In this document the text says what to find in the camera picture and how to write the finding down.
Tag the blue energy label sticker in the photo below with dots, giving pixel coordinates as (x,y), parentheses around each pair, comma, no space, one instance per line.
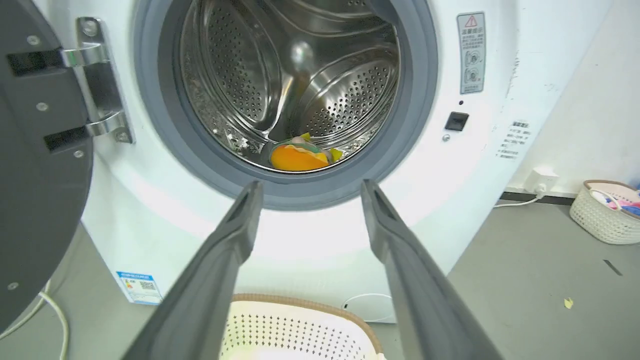
(139,287)

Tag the white text sticker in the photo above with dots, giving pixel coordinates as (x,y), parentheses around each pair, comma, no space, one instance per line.
(513,140)

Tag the small cream wicker-style basket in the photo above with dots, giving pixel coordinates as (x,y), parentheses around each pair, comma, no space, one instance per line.
(602,215)

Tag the colourful clothes in small basket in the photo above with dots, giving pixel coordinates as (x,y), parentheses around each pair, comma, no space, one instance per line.
(620,201)

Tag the black door latch socket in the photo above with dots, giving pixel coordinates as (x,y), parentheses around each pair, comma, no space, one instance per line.
(456,121)

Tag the small yellow scrap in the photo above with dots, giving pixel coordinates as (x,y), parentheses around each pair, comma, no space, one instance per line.
(568,302)

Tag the chrome door hinge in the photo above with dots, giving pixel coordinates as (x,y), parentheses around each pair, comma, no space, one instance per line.
(100,82)

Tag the white front-load washing machine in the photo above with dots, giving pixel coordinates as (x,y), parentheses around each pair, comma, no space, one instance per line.
(320,150)

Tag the cream perforated laundry basket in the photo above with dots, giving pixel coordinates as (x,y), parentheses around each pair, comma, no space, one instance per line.
(295,330)

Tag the orange and green plush toy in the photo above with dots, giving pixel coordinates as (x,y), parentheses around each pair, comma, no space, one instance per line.
(298,156)

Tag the white wall power plug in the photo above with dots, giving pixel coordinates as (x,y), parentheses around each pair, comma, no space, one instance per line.
(541,180)

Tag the grey warning label sticker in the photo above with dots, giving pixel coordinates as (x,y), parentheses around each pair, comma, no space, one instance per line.
(471,52)

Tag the dark grey washing machine door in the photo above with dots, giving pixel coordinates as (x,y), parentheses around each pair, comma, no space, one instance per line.
(35,165)

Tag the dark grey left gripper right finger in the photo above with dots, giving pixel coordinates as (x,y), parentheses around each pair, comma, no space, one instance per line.
(430,300)

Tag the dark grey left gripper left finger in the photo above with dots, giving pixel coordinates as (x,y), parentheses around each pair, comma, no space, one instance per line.
(200,295)

